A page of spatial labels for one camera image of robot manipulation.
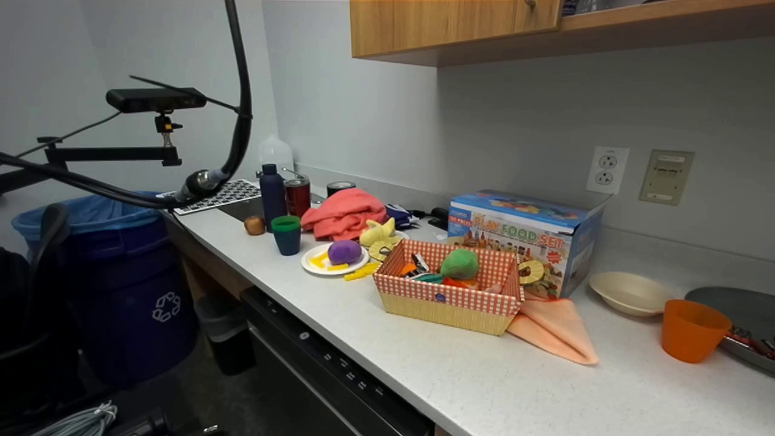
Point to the yellow plush toy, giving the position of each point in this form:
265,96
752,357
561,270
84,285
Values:
379,241

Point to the purple plush toy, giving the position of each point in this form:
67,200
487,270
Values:
344,252

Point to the green plush toy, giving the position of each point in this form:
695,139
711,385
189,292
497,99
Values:
460,265

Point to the red checkered basket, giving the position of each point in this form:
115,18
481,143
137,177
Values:
487,302

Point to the brown round toy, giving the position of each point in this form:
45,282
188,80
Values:
256,226

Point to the pineapple slice toy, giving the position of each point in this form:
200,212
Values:
532,271

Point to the blue play food box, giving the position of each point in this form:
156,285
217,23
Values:
532,228

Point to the wooden upper cabinet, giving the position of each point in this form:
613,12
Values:
457,33

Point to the pink red cloth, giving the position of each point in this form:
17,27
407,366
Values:
342,216

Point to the white plate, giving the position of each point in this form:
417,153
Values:
319,262

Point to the green blue cup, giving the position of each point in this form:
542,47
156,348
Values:
286,234

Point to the white dish rack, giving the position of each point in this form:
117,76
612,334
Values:
233,191

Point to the black dishwasher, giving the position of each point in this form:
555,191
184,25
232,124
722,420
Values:
319,390

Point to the orange napkin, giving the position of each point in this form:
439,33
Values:
555,328

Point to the cream bowl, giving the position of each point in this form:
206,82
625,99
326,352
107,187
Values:
631,294

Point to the blue recycling bin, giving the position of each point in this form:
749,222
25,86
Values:
123,286

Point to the orange cup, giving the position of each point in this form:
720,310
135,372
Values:
692,329

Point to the grey plate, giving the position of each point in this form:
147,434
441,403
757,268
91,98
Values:
752,322

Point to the black chair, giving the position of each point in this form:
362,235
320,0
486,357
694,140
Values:
37,354

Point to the white wall outlet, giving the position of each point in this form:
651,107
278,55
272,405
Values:
607,171

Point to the beige wall plate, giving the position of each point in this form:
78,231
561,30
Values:
666,174

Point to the black camera on stand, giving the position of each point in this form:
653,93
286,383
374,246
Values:
154,99

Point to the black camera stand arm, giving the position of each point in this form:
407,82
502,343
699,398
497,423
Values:
62,155

